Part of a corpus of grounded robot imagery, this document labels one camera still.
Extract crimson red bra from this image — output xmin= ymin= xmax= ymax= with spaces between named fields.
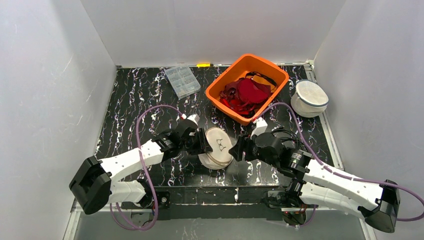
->
xmin=236 ymin=78 xmax=271 ymax=104

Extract dark maroon bra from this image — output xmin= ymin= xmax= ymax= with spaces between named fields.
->
xmin=220 ymin=78 xmax=272 ymax=100

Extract grey-trim mesh laundry bag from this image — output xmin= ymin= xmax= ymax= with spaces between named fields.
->
xmin=290 ymin=79 xmax=329 ymax=118

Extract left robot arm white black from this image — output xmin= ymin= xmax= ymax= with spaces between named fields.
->
xmin=69 ymin=114 xmax=212 ymax=215

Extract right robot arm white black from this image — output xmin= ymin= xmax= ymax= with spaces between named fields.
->
xmin=228 ymin=132 xmax=400 ymax=233

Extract clear plastic compartment box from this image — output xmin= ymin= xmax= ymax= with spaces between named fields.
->
xmin=164 ymin=65 xmax=201 ymax=100

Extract yellow marker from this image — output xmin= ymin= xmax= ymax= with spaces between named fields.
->
xmin=196 ymin=63 xmax=213 ymax=68

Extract orange plastic bin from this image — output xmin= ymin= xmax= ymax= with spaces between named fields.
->
xmin=205 ymin=53 xmax=289 ymax=126

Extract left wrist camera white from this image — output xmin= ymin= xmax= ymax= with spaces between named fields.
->
xmin=186 ymin=114 xmax=200 ymax=128

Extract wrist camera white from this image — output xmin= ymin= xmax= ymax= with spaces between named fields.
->
xmin=186 ymin=114 xmax=200 ymax=128
xmin=250 ymin=117 xmax=268 ymax=139

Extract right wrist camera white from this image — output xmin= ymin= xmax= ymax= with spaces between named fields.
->
xmin=250 ymin=117 xmax=268 ymax=139

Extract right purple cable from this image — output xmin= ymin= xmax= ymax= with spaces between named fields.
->
xmin=253 ymin=102 xmax=424 ymax=222

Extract purple cable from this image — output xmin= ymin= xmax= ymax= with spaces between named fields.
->
xmin=109 ymin=104 xmax=188 ymax=232
xmin=253 ymin=102 xmax=424 ymax=222

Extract orange bra black straps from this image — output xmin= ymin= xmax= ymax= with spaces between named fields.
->
xmin=245 ymin=71 xmax=278 ymax=92

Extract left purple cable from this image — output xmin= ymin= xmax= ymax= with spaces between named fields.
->
xmin=109 ymin=104 xmax=188 ymax=232

